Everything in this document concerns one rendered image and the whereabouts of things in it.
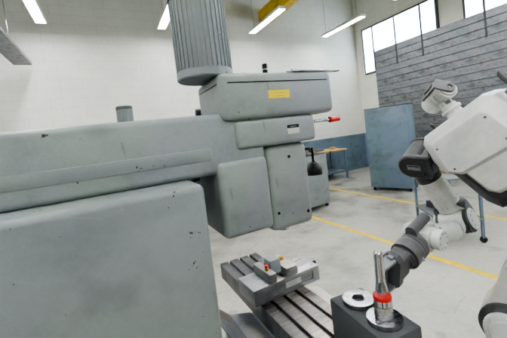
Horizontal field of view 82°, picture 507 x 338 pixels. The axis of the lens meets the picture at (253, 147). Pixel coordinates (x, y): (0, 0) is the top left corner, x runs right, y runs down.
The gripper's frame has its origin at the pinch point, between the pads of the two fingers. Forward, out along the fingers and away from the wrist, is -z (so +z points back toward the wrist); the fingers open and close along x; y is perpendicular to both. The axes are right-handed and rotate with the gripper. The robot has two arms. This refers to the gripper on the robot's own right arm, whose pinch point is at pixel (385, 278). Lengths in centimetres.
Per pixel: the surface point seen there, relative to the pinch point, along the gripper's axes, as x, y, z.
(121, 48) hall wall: 50, -732, 138
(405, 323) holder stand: -2.6, 9.7, -7.0
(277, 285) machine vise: -31, -43, -9
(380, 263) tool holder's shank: 12.4, 2.2, -6.2
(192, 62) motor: 64, -60, -14
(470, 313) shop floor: -177, -9, 148
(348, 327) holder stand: -8.2, -1.8, -15.1
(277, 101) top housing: 46, -45, 7
